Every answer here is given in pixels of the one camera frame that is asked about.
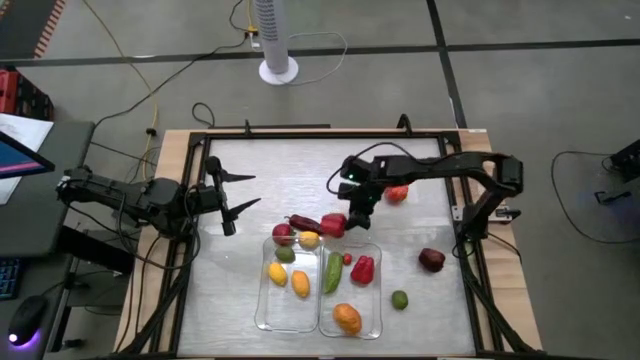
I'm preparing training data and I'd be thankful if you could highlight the grey desk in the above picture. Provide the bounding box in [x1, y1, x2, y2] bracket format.
[0, 119, 96, 257]

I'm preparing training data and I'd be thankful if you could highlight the red crate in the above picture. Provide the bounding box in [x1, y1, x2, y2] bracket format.
[0, 68, 55, 121]

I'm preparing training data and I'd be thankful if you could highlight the dark mat orange edge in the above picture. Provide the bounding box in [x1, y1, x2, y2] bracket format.
[0, 0, 67, 60]

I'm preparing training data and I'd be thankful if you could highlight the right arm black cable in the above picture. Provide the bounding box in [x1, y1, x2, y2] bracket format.
[325, 141, 451, 196]

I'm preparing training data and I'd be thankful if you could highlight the ribbed orange-red tomato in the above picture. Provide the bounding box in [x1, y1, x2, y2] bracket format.
[384, 184, 410, 205]

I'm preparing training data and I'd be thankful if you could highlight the yellow lemon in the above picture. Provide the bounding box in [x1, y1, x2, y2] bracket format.
[298, 230, 322, 251]
[267, 262, 289, 288]

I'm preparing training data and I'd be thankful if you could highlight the long black floor cable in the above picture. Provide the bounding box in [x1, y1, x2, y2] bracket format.
[92, 39, 250, 132]

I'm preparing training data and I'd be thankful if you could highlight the looped black cable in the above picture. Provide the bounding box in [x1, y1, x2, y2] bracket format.
[191, 101, 216, 129]

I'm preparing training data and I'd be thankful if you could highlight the orange-yellow mango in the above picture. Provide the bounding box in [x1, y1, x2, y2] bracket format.
[290, 269, 312, 299]

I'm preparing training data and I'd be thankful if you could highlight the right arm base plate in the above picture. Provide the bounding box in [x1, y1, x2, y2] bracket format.
[452, 204, 524, 224]

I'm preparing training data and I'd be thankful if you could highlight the dark red chili pepper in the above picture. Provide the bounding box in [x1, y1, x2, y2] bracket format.
[284, 214, 324, 235]

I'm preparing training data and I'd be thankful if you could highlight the black aluminium table frame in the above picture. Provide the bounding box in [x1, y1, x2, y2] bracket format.
[117, 130, 546, 360]

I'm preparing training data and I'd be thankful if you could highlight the computer monitor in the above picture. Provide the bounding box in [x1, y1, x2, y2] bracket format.
[0, 130, 56, 180]

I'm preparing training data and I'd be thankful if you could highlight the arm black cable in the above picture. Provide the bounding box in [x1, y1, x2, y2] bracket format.
[325, 141, 451, 196]
[114, 189, 202, 271]

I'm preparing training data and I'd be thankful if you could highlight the red bell pepper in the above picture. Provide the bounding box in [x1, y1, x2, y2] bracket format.
[319, 212, 349, 239]
[350, 255, 376, 286]

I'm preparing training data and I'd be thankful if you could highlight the black floor bracket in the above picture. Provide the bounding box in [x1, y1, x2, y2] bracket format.
[593, 189, 634, 206]

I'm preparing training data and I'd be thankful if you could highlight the thin black floor cable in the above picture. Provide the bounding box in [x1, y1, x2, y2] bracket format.
[549, 149, 640, 246]

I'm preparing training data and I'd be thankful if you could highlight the white paper sheet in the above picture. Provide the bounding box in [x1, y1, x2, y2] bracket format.
[0, 112, 55, 206]

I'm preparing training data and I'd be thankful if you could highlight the orange potato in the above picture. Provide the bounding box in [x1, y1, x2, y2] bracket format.
[332, 302, 363, 337]

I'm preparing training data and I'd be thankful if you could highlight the black floor device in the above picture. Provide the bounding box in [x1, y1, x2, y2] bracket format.
[602, 138, 640, 184]

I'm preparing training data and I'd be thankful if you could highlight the white floor cable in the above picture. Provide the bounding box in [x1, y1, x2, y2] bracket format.
[249, 30, 349, 86]

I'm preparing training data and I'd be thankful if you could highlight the green cucumber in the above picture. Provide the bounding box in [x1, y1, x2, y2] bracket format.
[323, 251, 345, 295]

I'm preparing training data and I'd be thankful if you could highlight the black computer mouse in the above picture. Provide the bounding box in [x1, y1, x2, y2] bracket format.
[7, 294, 49, 347]

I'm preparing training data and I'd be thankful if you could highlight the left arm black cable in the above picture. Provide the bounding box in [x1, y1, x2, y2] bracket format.
[114, 189, 202, 271]

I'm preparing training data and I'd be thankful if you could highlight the black keyboard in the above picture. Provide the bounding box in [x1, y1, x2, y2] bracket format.
[0, 257, 24, 301]

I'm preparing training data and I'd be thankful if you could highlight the dark maroon apple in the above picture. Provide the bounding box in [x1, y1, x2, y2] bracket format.
[418, 247, 447, 274]

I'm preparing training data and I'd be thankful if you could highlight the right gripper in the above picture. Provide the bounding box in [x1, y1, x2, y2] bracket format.
[338, 179, 386, 231]

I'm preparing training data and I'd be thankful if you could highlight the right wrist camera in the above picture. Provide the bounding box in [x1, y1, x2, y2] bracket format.
[340, 155, 375, 184]

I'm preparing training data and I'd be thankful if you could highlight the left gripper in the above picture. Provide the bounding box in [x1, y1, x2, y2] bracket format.
[197, 155, 262, 237]

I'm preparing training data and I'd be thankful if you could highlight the white tower fan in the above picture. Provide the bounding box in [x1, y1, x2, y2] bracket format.
[252, 0, 300, 86]

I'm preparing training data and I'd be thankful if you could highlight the yellow floor cable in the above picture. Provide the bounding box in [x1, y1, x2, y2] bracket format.
[81, 0, 159, 181]

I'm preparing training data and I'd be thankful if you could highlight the clear plastic bin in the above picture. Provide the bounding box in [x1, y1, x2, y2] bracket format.
[253, 235, 323, 334]
[318, 239, 384, 341]

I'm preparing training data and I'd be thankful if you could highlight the red apple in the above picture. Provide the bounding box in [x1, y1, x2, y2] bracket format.
[271, 222, 295, 246]

